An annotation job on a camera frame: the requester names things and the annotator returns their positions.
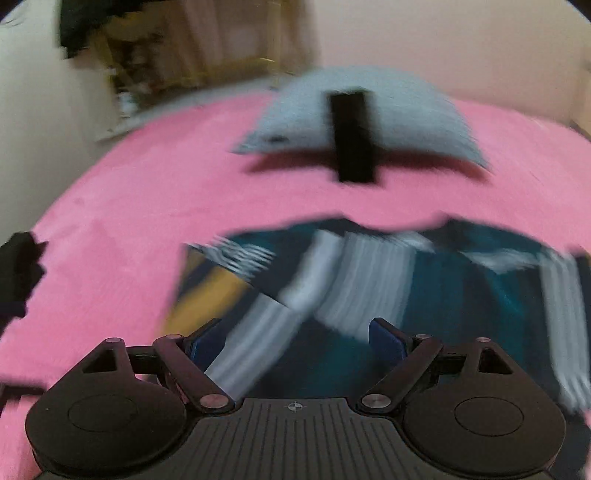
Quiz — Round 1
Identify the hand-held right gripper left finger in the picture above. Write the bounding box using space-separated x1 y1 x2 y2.
81 318 236 412

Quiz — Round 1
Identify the pink bed blanket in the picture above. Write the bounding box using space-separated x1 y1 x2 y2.
0 85 591 480

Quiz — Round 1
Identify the wooden furniture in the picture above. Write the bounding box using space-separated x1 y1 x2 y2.
92 0 321 141

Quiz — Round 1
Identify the black cloth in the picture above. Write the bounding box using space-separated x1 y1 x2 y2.
0 231 48 340

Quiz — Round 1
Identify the dark hanging cloth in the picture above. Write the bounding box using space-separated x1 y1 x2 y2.
56 0 112 60

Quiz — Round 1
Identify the striped knit garment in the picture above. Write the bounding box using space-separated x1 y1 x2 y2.
159 217 591 414

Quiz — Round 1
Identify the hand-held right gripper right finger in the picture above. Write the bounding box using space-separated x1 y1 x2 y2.
360 318 514 412

